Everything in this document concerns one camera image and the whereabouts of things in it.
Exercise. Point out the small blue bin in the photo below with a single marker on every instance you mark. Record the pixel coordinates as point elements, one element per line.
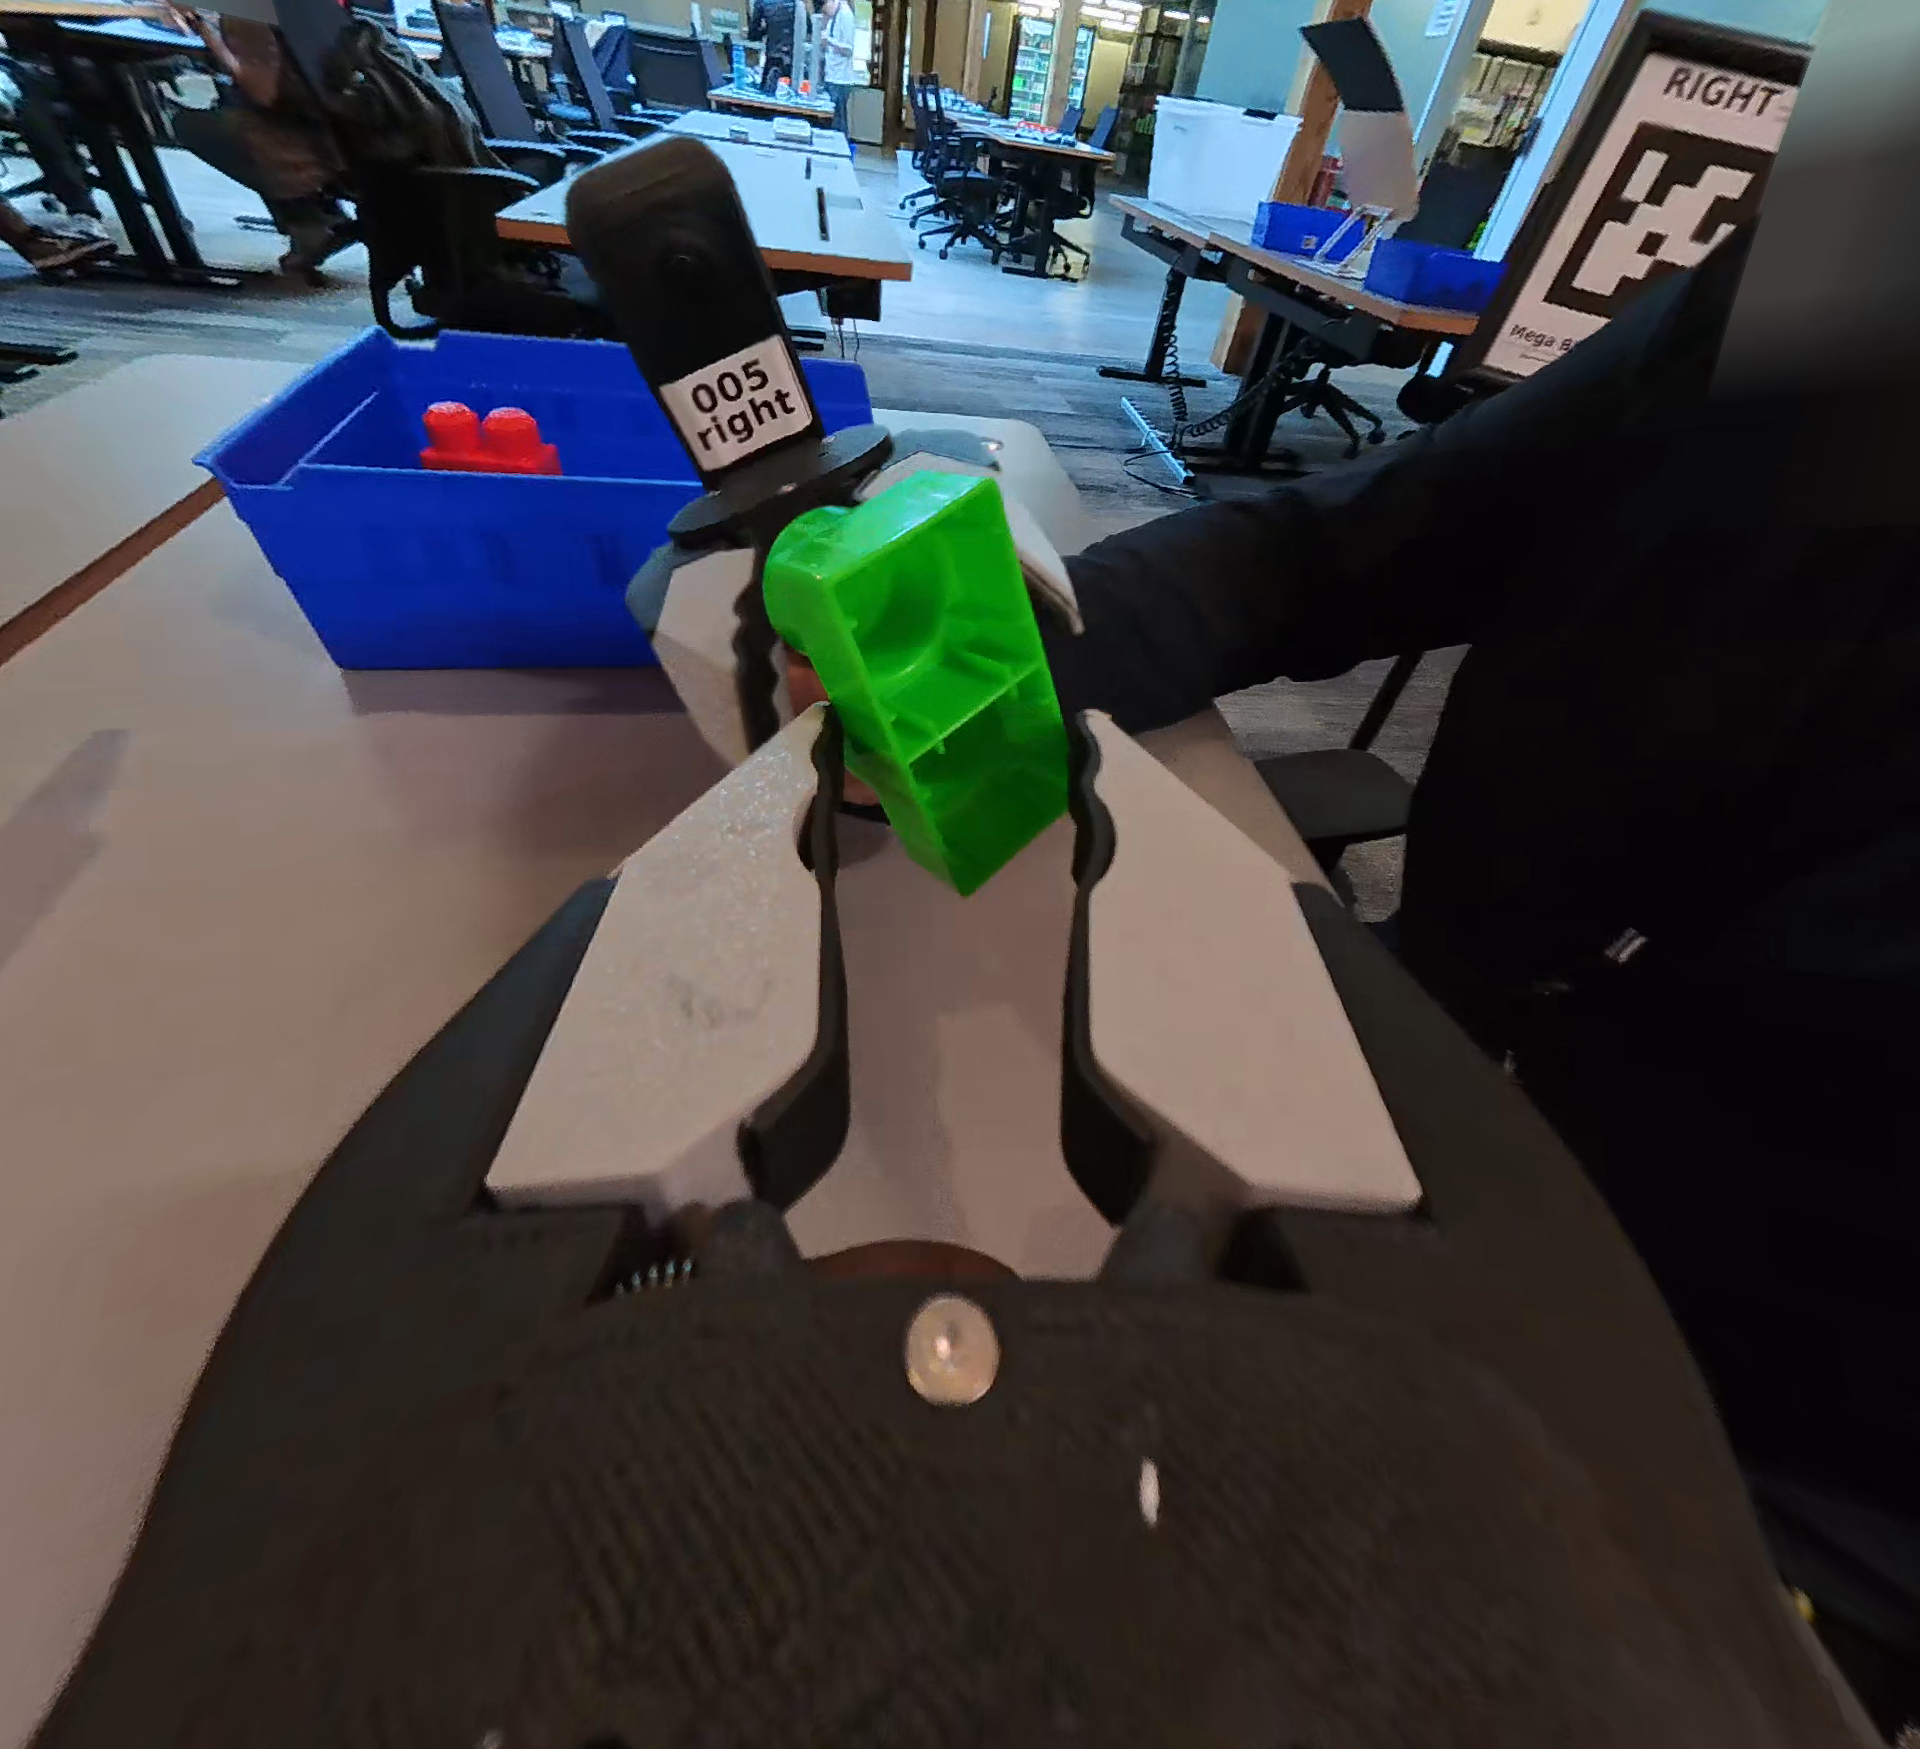
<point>1435,276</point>
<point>1302,228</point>

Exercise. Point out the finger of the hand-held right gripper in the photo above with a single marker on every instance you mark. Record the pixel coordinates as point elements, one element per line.
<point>699,639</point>
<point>1043,563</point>

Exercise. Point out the black-framed marker sign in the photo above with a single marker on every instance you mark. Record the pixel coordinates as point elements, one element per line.
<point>1664,204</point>

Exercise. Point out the green two-stud block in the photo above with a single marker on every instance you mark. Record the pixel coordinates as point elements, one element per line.
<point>930,670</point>

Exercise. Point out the long wooden-edged desk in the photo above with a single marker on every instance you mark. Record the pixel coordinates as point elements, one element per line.
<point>795,211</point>

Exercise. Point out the blue plastic bin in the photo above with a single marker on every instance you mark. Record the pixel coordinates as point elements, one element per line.
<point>450,563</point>

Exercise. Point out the grey chair armrest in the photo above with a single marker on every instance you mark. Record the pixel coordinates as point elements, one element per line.
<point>1333,799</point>

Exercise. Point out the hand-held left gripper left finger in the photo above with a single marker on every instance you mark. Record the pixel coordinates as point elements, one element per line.
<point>662,1029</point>

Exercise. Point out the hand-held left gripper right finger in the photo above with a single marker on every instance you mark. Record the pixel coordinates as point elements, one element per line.
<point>1245,1043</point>

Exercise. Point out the red two-stud block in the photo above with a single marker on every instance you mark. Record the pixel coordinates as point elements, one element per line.
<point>488,446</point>

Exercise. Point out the white storage box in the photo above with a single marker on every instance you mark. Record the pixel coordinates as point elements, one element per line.
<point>1225,159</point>

